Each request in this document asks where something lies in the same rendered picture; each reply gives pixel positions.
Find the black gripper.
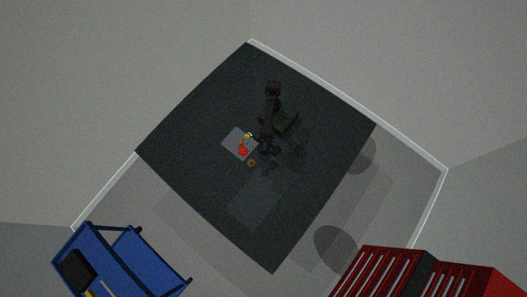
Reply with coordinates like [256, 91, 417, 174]
[253, 131, 281, 157]

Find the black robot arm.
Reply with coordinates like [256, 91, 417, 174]
[256, 80, 282, 155]

